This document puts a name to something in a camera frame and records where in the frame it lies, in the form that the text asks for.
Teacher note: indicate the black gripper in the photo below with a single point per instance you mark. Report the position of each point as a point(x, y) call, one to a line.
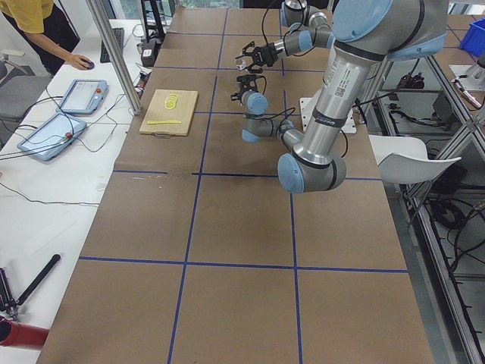
point(242, 89)
point(267, 53)

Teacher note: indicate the clear glass measuring cup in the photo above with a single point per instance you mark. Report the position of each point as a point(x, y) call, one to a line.
point(240, 64)

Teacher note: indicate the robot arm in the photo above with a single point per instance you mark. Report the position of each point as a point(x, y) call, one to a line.
point(362, 34)
point(257, 124)

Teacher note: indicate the bamboo cutting board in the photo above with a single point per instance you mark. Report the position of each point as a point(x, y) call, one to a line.
point(184, 112)

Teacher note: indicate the yellow plastic knife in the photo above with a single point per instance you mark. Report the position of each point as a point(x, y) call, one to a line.
point(168, 121)

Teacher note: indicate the upper blue teach pendant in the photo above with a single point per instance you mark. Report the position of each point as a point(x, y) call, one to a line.
point(83, 97)

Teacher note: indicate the blue teach pendant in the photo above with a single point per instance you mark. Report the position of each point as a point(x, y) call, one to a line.
point(83, 97)
point(52, 137)

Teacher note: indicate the white plastic chair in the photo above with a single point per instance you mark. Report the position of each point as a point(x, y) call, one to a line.
point(403, 160)

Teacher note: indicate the lower blue teach pendant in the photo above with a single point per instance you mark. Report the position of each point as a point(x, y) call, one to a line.
point(52, 137)

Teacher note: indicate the person in yellow shirt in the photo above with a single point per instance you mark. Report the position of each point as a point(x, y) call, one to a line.
point(45, 27)

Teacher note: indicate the blue storage bin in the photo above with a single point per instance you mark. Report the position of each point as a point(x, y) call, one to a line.
point(474, 40)

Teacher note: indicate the aluminium frame post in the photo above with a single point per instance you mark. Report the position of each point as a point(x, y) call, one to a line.
point(103, 25)

